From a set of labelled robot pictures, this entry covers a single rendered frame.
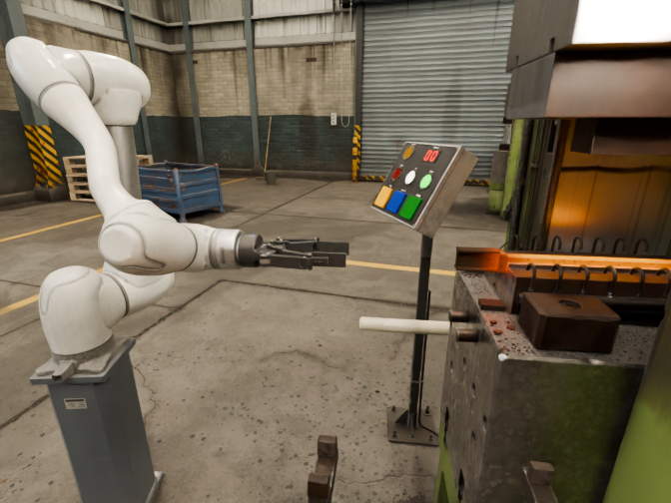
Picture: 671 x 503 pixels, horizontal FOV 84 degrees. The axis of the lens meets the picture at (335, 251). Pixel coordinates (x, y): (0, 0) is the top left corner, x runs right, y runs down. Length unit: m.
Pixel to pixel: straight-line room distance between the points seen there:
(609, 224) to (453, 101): 7.68
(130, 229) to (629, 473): 0.87
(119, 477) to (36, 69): 1.16
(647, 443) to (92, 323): 1.24
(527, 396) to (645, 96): 0.50
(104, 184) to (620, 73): 0.88
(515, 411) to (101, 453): 1.18
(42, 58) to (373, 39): 8.15
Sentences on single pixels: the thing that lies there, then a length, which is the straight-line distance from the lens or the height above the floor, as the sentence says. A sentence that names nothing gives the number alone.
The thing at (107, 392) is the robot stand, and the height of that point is 0.52.
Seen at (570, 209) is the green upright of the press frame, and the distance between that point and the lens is 1.05.
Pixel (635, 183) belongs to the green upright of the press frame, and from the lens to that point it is 1.11.
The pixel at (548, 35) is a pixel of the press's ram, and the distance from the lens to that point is 0.76.
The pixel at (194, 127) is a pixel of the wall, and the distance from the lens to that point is 10.84.
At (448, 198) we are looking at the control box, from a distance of 1.20.
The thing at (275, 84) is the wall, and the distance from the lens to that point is 9.66.
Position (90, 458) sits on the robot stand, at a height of 0.30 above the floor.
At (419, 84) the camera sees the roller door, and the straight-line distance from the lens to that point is 8.73.
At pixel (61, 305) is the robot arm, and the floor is 0.81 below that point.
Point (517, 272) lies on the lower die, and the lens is 0.79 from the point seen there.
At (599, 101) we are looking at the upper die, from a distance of 0.75.
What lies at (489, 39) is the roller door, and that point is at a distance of 8.82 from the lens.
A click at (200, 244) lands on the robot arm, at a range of 0.81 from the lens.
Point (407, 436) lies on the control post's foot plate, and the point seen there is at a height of 0.01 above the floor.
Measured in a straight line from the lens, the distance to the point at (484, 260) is 0.81.
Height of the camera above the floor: 1.26
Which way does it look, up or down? 19 degrees down
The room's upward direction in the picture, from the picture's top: straight up
